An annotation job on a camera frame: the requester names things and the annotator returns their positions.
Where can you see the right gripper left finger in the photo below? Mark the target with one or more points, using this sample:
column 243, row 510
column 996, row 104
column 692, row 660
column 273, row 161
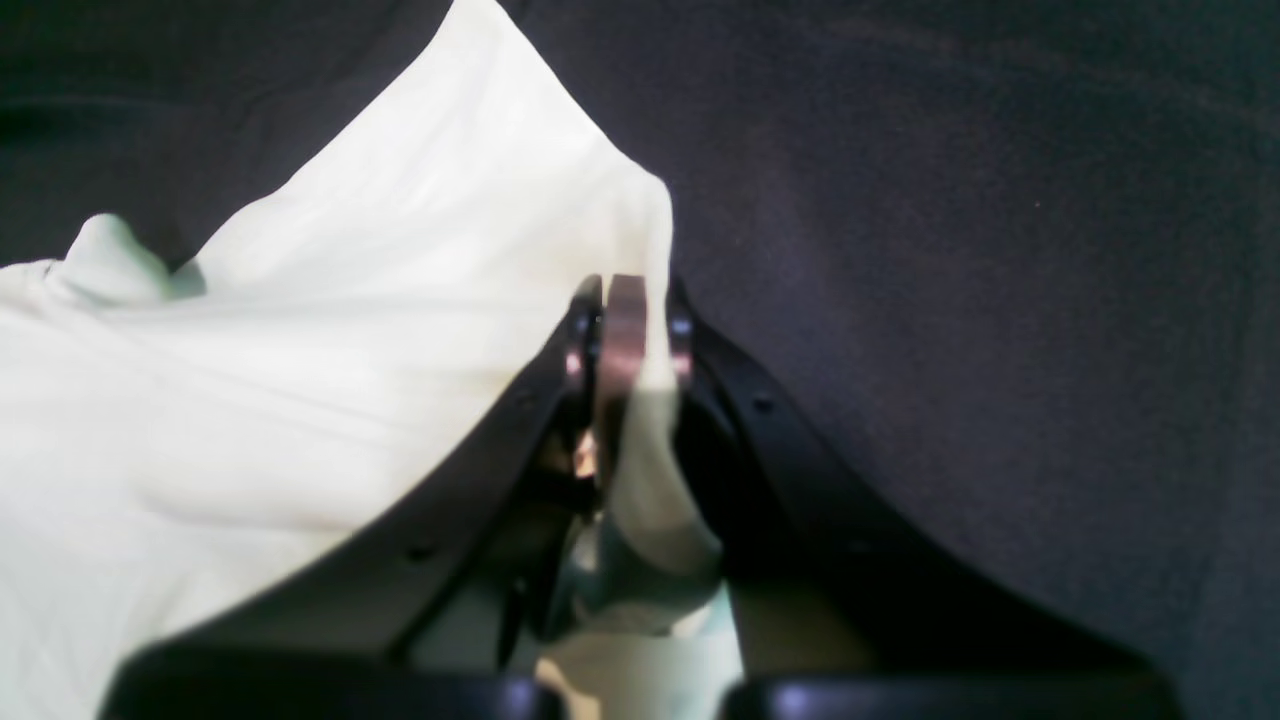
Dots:
column 436, row 609

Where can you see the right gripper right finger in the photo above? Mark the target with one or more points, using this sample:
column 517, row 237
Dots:
column 842, row 608

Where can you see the light green T-shirt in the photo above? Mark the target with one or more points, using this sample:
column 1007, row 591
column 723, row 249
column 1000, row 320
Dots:
column 174, row 441

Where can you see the black table cloth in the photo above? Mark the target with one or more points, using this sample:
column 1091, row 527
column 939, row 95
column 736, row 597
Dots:
column 1017, row 258

